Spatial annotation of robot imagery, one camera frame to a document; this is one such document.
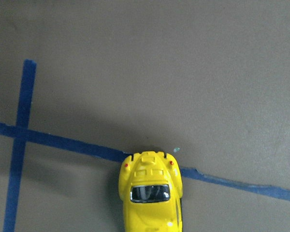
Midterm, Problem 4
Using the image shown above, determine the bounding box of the yellow beetle toy car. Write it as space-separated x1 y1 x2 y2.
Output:
118 151 183 232

